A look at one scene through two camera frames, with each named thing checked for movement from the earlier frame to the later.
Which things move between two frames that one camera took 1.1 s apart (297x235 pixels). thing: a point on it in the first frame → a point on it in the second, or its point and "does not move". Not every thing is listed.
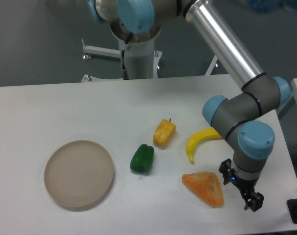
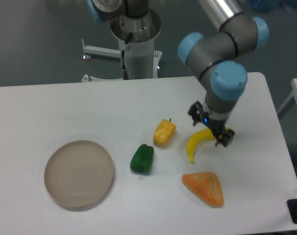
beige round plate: (79, 173) does not move
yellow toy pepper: (164, 132) does not move
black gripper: (254, 200) → (217, 126)
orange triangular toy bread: (207, 185) does not move
